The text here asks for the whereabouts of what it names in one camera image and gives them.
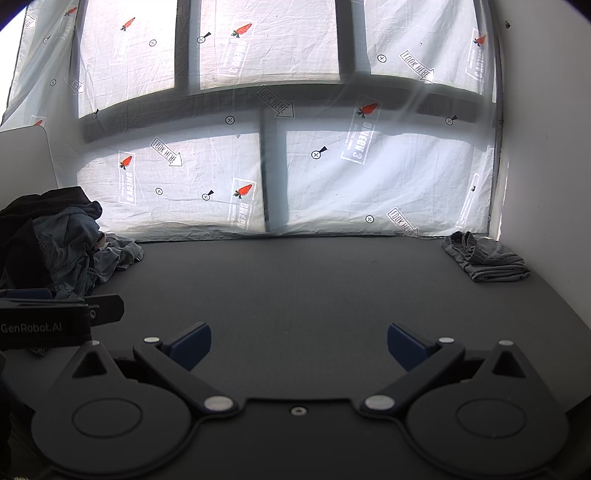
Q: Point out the white carrot print sheet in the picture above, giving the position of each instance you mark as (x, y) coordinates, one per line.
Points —
(323, 194)

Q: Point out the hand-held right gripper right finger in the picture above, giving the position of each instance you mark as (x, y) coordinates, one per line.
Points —
(406, 346)

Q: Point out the beige garment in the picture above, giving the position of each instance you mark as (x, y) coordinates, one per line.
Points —
(101, 240)

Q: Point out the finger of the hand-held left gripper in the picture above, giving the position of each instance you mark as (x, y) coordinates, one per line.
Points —
(108, 310)
(27, 294)

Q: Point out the folded grey pants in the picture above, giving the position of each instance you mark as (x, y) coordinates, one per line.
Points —
(489, 263)

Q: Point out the grey shirt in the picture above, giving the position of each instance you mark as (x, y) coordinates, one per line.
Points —
(122, 256)

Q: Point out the blue denim jeans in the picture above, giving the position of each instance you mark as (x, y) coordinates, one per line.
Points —
(64, 249)

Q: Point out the black knit sweater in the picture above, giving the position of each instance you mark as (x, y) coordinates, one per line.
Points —
(23, 230)

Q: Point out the window frame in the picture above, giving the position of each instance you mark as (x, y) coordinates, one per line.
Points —
(272, 175)

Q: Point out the white board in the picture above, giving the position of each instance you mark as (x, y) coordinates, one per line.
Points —
(25, 161)

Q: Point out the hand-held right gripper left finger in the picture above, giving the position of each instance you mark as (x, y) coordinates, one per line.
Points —
(194, 344)

